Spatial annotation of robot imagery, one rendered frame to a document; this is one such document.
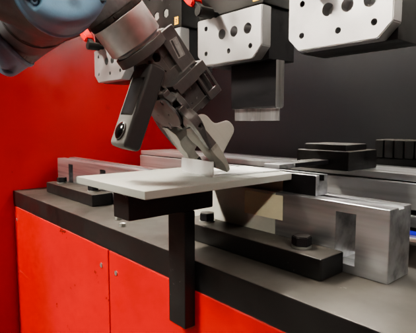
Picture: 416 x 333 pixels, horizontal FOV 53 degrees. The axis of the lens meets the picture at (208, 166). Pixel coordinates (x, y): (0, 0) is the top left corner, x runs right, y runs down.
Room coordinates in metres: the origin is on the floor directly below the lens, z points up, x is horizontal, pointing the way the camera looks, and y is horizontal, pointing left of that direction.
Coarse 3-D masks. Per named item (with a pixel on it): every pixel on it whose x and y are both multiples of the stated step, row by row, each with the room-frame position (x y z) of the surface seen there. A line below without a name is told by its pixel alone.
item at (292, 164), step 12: (312, 144) 0.86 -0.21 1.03; (324, 144) 0.83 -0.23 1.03; (336, 144) 0.82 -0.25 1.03; (348, 144) 0.82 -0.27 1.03; (360, 144) 0.83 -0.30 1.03; (300, 156) 0.86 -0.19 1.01; (312, 156) 0.84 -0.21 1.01; (324, 156) 0.82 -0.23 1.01; (336, 156) 0.80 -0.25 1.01; (348, 156) 0.78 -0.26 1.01; (360, 156) 0.81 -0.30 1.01; (372, 156) 0.84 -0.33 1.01; (276, 168) 0.72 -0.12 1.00; (324, 168) 0.82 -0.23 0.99; (336, 168) 0.80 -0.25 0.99; (348, 168) 0.78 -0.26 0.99; (360, 168) 0.81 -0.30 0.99
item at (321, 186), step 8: (272, 168) 0.70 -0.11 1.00; (296, 176) 0.63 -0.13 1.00; (304, 176) 0.62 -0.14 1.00; (312, 176) 0.61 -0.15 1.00; (320, 176) 0.62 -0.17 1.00; (288, 184) 0.64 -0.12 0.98; (296, 184) 0.63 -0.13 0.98; (304, 184) 0.62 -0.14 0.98; (312, 184) 0.61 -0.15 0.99; (320, 184) 0.61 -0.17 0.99; (296, 192) 0.63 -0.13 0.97; (304, 192) 0.62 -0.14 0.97; (312, 192) 0.61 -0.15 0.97; (320, 192) 0.61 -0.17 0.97
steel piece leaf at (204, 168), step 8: (184, 160) 0.64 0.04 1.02; (192, 160) 0.63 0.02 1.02; (200, 160) 0.61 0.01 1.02; (184, 168) 0.64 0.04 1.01; (192, 168) 0.63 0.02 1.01; (200, 168) 0.61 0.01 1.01; (208, 168) 0.59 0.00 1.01; (216, 168) 0.68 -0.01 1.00; (232, 168) 0.68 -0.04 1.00; (240, 168) 0.68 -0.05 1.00; (216, 176) 0.59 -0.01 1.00
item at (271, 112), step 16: (256, 64) 0.70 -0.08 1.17; (272, 64) 0.67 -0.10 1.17; (240, 80) 0.73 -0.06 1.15; (256, 80) 0.70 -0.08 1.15; (272, 80) 0.67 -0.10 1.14; (240, 96) 0.72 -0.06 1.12; (256, 96) 0.70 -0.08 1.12; (272, 96) 0.67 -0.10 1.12; (240, 112) 0.74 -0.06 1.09; (256, 112) 0.71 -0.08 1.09; (272, 112) 0.68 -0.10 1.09
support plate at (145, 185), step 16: (80, 176) 0.59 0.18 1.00; (96, 176) 0.59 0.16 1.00; (112, 176) 0.59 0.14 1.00; (128, 176) 0.59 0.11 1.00; (144, 176) 0.59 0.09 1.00; (160, 176) 0.59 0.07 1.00; (176, 176) 0.59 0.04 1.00; (192, 176) 0.59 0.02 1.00; (208, 176) 0.59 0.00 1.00; (224, 176) 0.59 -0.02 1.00; (240, 176) 0.59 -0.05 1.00; (256, 176) 0.59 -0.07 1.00; (272, 176) 0.60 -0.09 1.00; (288, 176) 0.63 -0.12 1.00; (128, 192) 0.49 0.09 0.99; (144, 192) 0.46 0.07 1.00; (160, 192) 0.47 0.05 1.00; (176, 192) 0.49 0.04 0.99; (192, 192) 0.50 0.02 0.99
